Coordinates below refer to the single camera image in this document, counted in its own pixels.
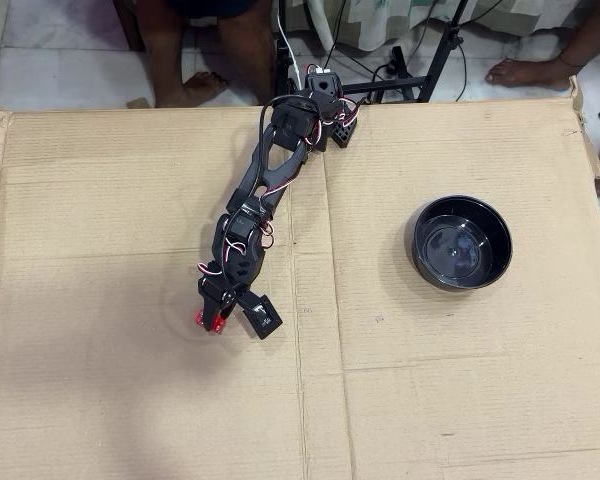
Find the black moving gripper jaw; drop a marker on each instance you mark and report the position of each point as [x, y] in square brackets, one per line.
[210, 312]

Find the black gripper body with motor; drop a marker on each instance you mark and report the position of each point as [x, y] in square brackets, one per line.
[213, 302]

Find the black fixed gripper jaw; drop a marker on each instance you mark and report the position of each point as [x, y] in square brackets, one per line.
[231, 306]

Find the red lego block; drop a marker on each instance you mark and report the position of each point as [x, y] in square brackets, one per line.
[220, 325]

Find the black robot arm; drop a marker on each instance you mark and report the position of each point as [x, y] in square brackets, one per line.
[275, 165]

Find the brown cardboard sheet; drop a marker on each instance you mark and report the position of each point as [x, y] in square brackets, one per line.
[130, 200]

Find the small wooden scrap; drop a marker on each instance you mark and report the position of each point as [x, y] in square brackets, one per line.
[140, 103]

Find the black round plastic bowl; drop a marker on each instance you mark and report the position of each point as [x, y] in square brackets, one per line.
[455, 250]

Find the bare lower leg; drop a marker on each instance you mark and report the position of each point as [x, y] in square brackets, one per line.
[245, 50]

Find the bare leg with foot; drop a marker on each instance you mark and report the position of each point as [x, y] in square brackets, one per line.
[167, 50]

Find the dark blue shorts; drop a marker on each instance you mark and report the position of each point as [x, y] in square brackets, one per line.
[210, 7]

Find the dark wooden furniture leg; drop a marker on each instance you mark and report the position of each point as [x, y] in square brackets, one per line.
[130, 25]

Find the black metal tripod stand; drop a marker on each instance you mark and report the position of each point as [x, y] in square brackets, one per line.
[442, 50]

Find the bare foot with anklet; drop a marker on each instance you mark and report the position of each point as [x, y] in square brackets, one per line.
[525, 72]

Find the small black gripper camera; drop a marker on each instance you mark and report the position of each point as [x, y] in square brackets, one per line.
[262, 317]

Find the black metal frame post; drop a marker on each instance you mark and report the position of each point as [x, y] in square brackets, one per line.
[281, 70]

